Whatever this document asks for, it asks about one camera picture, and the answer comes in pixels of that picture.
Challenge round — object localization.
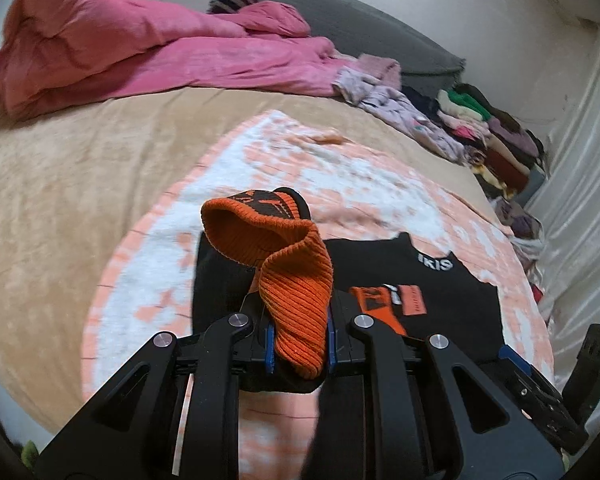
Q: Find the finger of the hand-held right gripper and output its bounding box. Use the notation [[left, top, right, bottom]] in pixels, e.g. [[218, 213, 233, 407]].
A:
[[497, 344, 588, 456]]

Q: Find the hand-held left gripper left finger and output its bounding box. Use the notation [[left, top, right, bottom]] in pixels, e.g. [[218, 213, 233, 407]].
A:
[[34, 312, 277, 480]]

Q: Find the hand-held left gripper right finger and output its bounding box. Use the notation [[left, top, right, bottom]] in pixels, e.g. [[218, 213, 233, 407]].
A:
[[325, 290, 567, 480]]

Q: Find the black and orange knit sweater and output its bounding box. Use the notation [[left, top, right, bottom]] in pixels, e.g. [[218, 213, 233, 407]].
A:
[[192, 187, 506, 480]]

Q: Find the heap of dark purple clothes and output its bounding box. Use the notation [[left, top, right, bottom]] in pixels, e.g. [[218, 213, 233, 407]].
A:
[[495, 197, 546, 271]]

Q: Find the pile of folded clothes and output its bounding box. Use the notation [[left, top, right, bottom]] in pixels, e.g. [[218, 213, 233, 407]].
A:
[[405, 82, 548, 201]]

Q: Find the white satin curtain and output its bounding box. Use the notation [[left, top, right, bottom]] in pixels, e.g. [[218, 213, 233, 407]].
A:
[[525, 25, 600, 361]]

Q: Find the orange and white patterned blanket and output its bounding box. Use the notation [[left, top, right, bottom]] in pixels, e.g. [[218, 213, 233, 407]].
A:
[[82, 109, 556, 480]]

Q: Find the lilac printed garment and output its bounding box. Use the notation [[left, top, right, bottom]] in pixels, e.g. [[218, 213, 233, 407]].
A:
[[332, 67, 468, 161]]

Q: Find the pink fuzzy garment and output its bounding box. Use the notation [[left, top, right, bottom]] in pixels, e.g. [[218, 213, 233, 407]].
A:
[[355, 54, 403, 88]]

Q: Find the grey headboard cover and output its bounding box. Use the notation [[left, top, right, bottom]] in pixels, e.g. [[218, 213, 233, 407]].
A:
[[207, 0, 466, 96]]

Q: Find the pink quilt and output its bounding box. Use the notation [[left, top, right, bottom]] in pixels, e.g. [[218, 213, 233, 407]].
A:
[[0, 0, 361, 121]]

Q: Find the dark striped cloth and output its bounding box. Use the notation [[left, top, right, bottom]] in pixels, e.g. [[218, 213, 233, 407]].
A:
[[212, 0, 258, 13]]

